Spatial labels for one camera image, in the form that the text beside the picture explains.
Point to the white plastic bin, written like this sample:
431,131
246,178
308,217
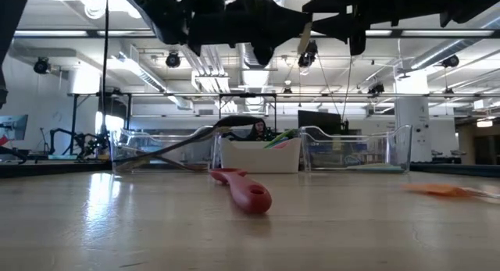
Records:
258,157

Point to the black overhead frame beam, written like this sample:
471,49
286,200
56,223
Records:
92,33

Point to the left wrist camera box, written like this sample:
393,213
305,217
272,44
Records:
262,54

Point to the black distant monitor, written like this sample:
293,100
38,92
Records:
318,122

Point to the black ceiling spotlight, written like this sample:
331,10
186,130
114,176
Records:
376,88
173,60
287,90
451,61
448,90
41,66

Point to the black distant frame beam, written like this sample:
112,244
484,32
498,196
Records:
195,94

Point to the black aluminium table frame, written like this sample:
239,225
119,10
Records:
461,167

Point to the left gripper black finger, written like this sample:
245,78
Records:
289,28
289,14

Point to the iridescent blue-purple metal utensil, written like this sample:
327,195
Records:
371,168

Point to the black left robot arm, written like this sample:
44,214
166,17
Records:
11,21

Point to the black overhead camera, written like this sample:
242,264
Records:
308,59

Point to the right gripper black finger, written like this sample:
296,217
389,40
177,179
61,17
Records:
336,4
336,29

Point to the wall mounted screen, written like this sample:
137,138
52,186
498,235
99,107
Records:
15,126

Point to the clear plastic bin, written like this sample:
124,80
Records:
129,146
351,154

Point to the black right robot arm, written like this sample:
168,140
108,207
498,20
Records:
468,5

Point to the green silicone spatula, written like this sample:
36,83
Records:
279,138

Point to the blue silicone spatula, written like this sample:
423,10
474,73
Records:
276,145

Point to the silver ceiling air duct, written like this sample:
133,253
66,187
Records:
437,52
256,79

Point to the black distant frame post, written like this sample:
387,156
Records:
73,122

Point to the black distant robot arm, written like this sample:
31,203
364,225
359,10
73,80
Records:
82,140

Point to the person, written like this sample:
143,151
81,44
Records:
258,131

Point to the small black frame stand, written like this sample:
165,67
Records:
248,95

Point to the glowing ceiling lamp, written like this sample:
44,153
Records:
484,123

